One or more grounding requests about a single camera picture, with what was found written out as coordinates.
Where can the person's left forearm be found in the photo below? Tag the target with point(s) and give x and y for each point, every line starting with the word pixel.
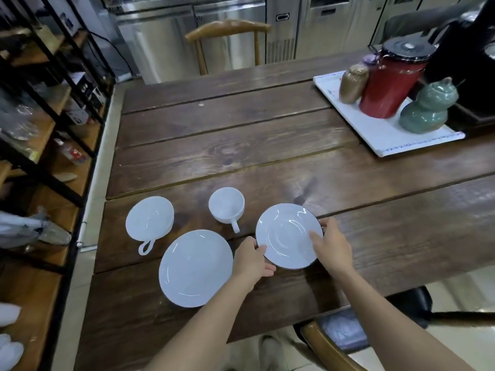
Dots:
pixel 201 324

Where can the wooden chair with curved back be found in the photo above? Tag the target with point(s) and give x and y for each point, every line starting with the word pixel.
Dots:
pixel 226 38

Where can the white rectangular tray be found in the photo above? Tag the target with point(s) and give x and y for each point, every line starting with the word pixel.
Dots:
pixel 383 127

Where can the stainless steel counter cabinet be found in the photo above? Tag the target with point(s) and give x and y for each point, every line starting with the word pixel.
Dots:
pixel 189 38

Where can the person's left hand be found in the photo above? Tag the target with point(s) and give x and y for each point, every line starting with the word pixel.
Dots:
pixel 250 258

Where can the brown ceramic jar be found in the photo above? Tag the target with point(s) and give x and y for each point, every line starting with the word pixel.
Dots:
pixel 352 84

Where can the person's right hand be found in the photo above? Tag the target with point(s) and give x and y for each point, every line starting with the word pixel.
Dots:
pixel 335 247

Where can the person's left thumb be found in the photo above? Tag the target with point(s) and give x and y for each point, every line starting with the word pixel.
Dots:
pixel 260 251

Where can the plain white saucer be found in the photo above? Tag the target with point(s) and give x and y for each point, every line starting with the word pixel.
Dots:
pixel 195 268

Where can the wooden chair with grey cushion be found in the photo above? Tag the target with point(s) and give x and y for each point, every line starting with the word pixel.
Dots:
pixel 348 336

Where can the green gourd-shaped ceramic jar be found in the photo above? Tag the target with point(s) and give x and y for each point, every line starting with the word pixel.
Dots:
pixel 427 108

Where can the small purple lidded jar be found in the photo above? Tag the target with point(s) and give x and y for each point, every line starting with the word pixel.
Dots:
pixel 370 59

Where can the wide white cup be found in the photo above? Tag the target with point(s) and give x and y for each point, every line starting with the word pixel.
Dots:
pixel 150 222

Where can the person's right forearm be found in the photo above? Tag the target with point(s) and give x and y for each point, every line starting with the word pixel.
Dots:
pixel 394 324

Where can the person's right thumb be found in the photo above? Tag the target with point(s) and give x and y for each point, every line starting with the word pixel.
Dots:
pixel 316 240

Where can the white saucer with dark rim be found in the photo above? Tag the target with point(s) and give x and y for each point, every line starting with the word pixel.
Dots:
pixel 288 235

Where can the stainless steel refrigerator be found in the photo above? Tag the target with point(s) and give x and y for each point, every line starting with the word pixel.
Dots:
pixel 348 23

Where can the small white cup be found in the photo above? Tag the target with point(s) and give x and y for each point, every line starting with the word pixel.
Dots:
pixel 227 207

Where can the black metal shelf rack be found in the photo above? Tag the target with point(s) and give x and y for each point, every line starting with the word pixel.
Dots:
pixel 42 142

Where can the black appliance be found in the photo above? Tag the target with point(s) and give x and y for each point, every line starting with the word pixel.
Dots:
pixel 462 65

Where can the red canister with black lid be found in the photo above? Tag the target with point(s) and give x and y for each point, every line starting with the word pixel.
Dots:
pixel 390 81

